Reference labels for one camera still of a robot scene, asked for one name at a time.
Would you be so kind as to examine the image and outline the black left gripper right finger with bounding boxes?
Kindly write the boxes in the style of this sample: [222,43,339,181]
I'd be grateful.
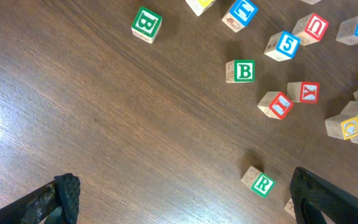
[290,167,358,224]

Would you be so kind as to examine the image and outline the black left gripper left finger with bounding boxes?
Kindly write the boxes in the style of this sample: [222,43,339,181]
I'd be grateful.
[0,173,80,224]

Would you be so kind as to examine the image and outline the yellow S block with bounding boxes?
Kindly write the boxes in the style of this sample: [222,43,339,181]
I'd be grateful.
[284,198,296,218]

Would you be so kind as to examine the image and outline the green R block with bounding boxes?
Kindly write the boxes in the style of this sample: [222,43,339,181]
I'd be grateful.
[241,166,275,198]

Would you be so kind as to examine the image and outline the yellow C block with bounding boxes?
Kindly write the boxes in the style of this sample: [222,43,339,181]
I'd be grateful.
[324,114,358,140]

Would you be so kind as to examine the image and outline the red I block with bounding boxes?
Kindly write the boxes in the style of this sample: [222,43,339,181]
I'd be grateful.
[257,91,293,119]

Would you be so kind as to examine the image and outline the red Y block lower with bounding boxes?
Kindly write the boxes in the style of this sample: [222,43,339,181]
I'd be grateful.
[287,82,320,104]

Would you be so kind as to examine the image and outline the green B block centre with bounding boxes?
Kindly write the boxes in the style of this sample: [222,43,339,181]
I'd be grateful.
[226,60,255,83]

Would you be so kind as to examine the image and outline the green b block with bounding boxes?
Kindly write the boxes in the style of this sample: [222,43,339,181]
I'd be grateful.
[226,60,255,83]
[131,6,162,44]

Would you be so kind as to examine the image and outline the blue 5 block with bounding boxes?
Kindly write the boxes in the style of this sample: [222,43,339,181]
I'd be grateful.
[264,30,301,62]

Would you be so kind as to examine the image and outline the red U block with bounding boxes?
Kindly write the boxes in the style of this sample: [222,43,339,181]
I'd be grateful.
[291,13,329,46]

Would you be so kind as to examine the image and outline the blue D block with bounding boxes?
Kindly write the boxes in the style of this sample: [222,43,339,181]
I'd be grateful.
[336,16,358,45]

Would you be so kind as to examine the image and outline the yellow block upper left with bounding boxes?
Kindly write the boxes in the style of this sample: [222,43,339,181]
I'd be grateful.
[300,0,321,5]

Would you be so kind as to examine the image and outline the blue T block left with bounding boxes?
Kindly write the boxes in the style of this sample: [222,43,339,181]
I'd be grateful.
[222,0,259,32]

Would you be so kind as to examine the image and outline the green B block far left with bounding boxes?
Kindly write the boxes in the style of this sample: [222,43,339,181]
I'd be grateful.
[131,6,162,44]

